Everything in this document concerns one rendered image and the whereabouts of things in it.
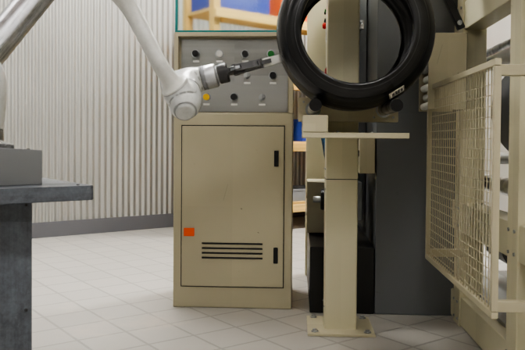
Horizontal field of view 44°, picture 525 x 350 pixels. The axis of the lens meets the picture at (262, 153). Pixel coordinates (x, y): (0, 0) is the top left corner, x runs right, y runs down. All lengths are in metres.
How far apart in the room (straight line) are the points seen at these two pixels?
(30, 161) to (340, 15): 1.40
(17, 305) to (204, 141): 1.36
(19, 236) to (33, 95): 3.50
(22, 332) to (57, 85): 3.64
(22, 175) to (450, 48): 1.65
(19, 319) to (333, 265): 1.28
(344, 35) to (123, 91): 3.23
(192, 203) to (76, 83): 2.65
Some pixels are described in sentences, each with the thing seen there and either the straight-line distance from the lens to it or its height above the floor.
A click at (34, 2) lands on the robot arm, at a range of 2.27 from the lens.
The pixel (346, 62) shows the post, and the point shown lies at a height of 1.09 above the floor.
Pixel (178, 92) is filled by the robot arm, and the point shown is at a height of 0.93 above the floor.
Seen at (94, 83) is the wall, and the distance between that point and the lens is 5.51.
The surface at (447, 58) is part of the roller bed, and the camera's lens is 2.65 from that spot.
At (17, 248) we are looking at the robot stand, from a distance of 1.90.
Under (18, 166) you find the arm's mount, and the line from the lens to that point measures 1.85.
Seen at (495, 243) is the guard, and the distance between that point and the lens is 1.86.
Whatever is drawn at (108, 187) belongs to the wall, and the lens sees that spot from 5.56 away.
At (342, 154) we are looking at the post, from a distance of 2.64.
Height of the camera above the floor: 0.78
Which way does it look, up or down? 1 degrees down
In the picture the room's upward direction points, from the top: straight up
